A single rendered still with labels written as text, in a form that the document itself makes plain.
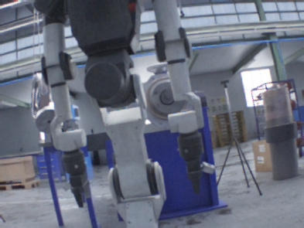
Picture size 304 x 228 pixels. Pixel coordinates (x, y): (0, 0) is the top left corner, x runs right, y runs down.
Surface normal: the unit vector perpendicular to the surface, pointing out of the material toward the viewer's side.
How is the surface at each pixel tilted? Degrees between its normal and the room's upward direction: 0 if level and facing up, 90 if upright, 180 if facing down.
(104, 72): 90
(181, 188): 90
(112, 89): 90
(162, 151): 90
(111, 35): 105
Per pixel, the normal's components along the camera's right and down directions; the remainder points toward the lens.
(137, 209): -0.18, -0.54
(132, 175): -0.13, -0.13
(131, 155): -0.09, 0.11
